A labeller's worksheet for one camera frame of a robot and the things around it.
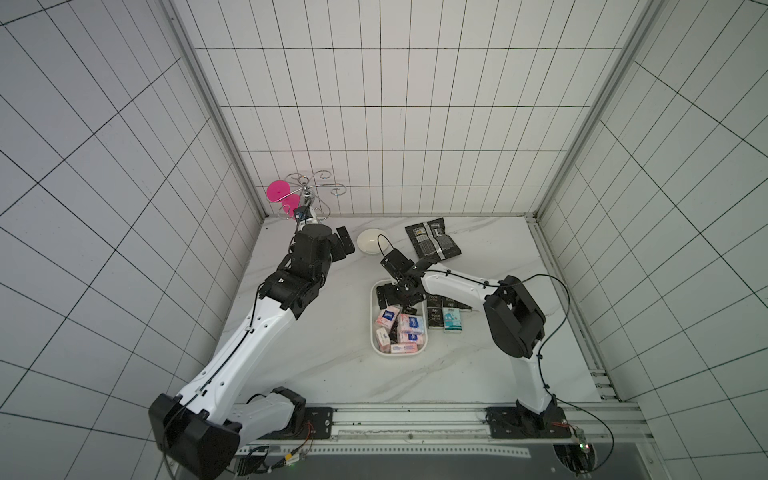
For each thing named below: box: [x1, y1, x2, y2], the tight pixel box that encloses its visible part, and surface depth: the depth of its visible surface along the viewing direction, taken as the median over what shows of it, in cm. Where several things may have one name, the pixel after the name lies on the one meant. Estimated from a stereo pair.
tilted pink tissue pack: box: [376, 305, 401, 330], surface depth 90 cm
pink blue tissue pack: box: [397, 313, 425, 334], surface depth 85 cm
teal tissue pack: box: [442, 307, 463, 334], surface depth 89 cm
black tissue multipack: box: [405, 217, 462, 262], surface depth 112 cm
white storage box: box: [370, 279, 428, 356], surface depth 85 cm
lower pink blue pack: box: [397, 331, 425, 348], surface depth 85 cm
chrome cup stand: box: [278, 170, 347, 221], surface depth 90 cm
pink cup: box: [266, 179, 301, 219], surface depth 89 cm
